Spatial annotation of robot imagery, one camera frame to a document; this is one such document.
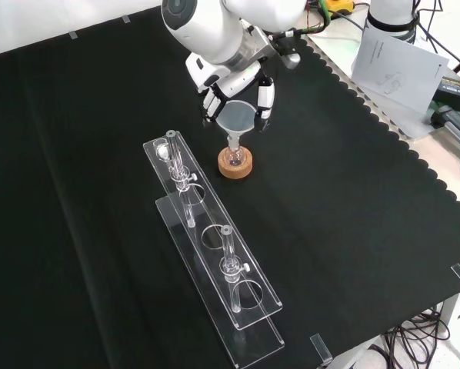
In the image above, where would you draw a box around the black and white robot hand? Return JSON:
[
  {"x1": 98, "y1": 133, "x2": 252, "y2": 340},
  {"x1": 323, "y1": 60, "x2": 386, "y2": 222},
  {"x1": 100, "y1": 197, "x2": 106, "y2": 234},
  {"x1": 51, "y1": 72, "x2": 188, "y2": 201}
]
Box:
[{"x1": 186, "y1": 53, "x2": 276, "y2": 134}]

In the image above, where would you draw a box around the translucent plastic funnel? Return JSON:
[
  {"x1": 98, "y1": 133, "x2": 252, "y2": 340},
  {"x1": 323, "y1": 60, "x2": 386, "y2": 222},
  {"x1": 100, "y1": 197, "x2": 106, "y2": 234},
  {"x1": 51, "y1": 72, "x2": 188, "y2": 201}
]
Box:
[{"x1": 215, "y1": 99, "x2": 257, "y2": 151}]

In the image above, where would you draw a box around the glass round-bottom flask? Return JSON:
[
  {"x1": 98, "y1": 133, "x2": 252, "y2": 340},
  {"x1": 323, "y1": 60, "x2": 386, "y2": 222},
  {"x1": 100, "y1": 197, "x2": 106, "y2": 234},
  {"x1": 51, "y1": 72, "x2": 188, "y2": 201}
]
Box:
[{"x1": 222, "y1": 144, "x2": 248, "y2": 168}]

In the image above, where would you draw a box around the clear acrylic funnel stand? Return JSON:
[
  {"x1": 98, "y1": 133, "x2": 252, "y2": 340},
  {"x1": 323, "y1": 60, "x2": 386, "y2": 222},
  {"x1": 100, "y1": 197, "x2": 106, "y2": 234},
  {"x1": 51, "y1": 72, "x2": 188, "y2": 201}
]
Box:
[{"x1": 142, "y1": 129, "x2": 285, "y2": 369}]

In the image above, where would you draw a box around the yellow stop button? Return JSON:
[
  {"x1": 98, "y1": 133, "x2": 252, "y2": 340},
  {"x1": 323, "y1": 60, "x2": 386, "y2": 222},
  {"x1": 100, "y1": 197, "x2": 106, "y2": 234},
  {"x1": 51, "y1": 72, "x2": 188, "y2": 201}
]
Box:
[{"x1": 325, "y1": 0, "x2": 356, "y2": 15}]

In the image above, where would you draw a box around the black bench cloth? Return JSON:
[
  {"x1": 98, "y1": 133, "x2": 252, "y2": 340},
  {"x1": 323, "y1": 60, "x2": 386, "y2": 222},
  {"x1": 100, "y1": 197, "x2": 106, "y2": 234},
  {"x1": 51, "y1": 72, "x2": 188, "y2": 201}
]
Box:
[{"x1": 0, "y1": 5, "x2": 460, "y2": 369}]

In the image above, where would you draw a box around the white paper booklet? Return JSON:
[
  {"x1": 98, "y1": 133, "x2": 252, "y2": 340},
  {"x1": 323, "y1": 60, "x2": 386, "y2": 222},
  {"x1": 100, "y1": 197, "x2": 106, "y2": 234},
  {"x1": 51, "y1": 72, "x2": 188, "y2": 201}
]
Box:
[{"x1": 351, "y1": 28, "x2": 450, "y2": 115}]

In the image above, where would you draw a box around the black power adapter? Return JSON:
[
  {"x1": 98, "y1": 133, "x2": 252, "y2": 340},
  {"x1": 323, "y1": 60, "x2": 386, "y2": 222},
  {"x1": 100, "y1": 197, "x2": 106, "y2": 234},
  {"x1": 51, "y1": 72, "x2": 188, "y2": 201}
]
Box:
[{"x1": 434, "y1": 76, "x2": 460, "y2": 113}]

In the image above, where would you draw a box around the grey and black device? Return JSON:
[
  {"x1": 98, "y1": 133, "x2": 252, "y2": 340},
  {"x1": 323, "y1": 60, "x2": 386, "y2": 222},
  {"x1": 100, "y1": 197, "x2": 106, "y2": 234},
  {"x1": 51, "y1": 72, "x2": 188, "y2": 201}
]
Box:
[{"x1": 429, "y1": 104, "x2": 460, "y2": 155}]

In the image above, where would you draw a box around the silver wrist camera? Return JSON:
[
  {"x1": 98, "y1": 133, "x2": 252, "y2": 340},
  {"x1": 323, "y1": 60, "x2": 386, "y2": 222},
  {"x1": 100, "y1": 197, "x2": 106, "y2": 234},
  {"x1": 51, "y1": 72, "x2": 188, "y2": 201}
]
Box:
[{"x1": 276, "y1": 52, "x2": 302, "y2": 70}]

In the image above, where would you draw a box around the cork ring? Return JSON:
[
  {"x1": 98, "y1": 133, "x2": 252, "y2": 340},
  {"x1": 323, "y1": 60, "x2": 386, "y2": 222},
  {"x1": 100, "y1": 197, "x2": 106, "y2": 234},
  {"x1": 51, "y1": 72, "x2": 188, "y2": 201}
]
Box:
[{"x1": 218, "y1": 148, "x2": 253, "y2": 179}]

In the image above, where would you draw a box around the green cable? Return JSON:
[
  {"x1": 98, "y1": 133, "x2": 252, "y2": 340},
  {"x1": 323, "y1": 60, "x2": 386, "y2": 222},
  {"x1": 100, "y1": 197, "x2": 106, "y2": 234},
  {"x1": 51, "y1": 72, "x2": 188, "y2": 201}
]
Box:
[{"x1": 317, "y1": 0, "x2": 335, "y2": 38}]

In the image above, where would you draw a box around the black cable bundle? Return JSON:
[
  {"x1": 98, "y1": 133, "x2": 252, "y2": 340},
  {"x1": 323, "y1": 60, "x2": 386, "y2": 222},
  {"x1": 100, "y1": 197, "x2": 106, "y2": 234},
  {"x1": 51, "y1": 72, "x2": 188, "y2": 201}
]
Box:
[{"x1": 368, "y1": 305, "x2": 453, "y2": 368}]

